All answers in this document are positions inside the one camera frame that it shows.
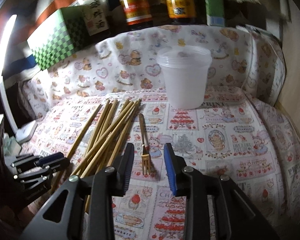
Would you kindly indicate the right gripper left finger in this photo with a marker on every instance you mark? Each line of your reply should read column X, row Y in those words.
column 83, row 206

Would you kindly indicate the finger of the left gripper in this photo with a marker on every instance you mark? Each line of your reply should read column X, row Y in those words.
column 24, row 163
column 55, row 162

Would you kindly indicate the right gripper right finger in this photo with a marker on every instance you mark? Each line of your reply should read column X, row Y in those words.
column 214, row 202

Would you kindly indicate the gold fork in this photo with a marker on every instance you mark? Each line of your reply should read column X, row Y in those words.
column 145, row 157

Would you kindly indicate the white desk lamp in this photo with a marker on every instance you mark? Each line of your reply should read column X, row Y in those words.
column 16, row 64

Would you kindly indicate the bear print white cloth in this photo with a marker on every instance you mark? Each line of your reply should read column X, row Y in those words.
column 240, row 57

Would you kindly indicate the green checkered box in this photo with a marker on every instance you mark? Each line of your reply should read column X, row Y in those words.
column 62, row 34

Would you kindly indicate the translucent plastic container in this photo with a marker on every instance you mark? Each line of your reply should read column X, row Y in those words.
column 185, row 71

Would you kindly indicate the cooking wine bottle white label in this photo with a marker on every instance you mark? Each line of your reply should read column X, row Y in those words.
column 94, row 16

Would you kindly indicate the vinegar bottle red cap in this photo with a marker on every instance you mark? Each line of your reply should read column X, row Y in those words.
column 137, row 13

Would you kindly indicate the oyster sauce bottle yellow label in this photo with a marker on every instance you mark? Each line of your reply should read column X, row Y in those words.
column 181, row 11

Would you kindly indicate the green drink carton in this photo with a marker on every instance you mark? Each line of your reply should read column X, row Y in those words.
column 215, row 13

